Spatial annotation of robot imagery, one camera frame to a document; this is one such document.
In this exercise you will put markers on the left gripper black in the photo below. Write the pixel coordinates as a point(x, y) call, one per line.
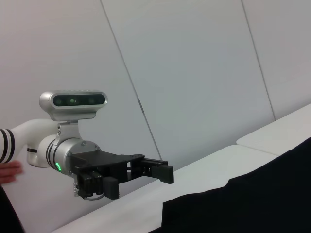
point(107, 161)

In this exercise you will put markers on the black shirt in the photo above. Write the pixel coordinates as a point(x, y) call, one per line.
point(243, 206)

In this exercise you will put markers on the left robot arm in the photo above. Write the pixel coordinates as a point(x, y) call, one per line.
point(34, 132)

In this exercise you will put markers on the forearm in striped sleeve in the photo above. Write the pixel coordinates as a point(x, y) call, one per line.
point(6, 145)

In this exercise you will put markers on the person bare hand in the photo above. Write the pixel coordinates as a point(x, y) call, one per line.
point(9, 172)

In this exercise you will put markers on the person black clothing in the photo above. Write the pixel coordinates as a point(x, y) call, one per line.
point(7, 213)

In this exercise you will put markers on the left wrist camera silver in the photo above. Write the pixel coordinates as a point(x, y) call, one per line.
point(73, 100)

